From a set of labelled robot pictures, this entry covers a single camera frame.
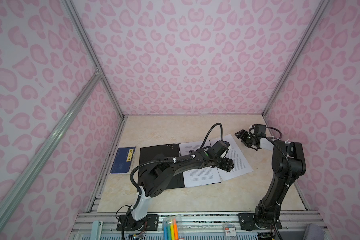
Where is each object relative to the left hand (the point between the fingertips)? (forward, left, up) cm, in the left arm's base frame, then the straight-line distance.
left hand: (231, 163), depth 83 cm
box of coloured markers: (-28, +33, -7) cm, 44 cm away
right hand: (+24, -12, -6) cm, 27 cm away
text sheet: (+3, -9, -10) cm, 14 cm away
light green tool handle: (-29, +67, -5) cm, 73 cm away
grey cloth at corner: (-32, -32, -6) cm, 46 cm away
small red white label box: (-31, +6, -7) cm, 32 cm away
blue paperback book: (+6, +65, -9) cm, 66 cm away
